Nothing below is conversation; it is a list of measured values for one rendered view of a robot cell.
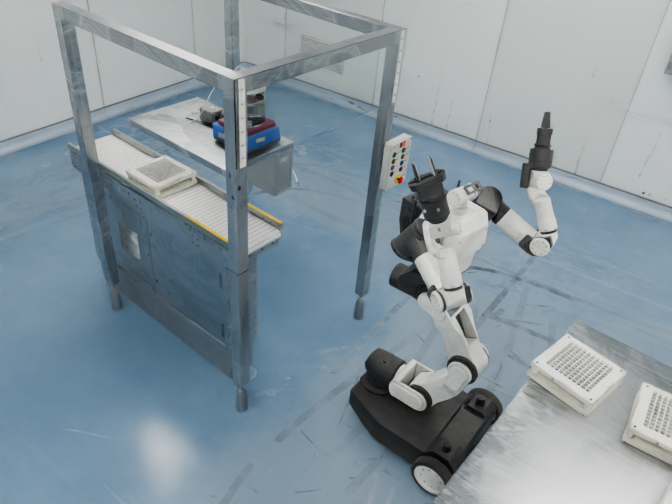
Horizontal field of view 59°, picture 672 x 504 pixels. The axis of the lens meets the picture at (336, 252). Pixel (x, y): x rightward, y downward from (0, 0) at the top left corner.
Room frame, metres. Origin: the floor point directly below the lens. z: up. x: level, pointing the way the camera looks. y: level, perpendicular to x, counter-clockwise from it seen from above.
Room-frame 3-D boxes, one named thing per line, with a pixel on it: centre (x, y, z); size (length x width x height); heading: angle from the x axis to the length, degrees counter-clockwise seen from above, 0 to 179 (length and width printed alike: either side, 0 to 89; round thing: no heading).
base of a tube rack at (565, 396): (1.54, -0.91, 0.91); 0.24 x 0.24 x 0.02; 44
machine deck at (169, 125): (2.33, 0.58, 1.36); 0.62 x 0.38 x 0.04; 53
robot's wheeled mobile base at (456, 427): (1.99, -0.48, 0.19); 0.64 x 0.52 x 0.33; 56
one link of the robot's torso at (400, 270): (2.05, -0.39, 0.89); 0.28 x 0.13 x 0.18; 56
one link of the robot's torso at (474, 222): (2.04, -0.42, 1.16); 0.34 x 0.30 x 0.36; 135
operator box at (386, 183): (2.78, -0.26, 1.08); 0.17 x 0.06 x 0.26; 143
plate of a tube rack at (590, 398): (1.54, -0.91, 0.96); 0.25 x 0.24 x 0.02; 134
